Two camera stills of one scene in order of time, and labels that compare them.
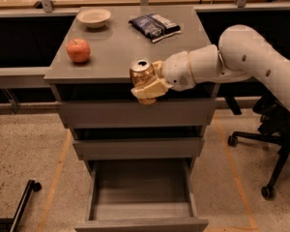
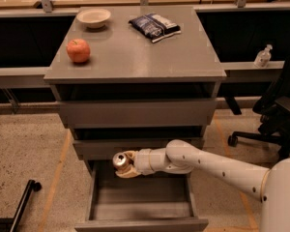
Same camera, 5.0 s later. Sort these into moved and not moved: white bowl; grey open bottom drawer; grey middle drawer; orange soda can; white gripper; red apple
Moved: orange soda can; white gripper
Not moved: white bowl; grey open bottom drawer; grey middle drawer; red apple
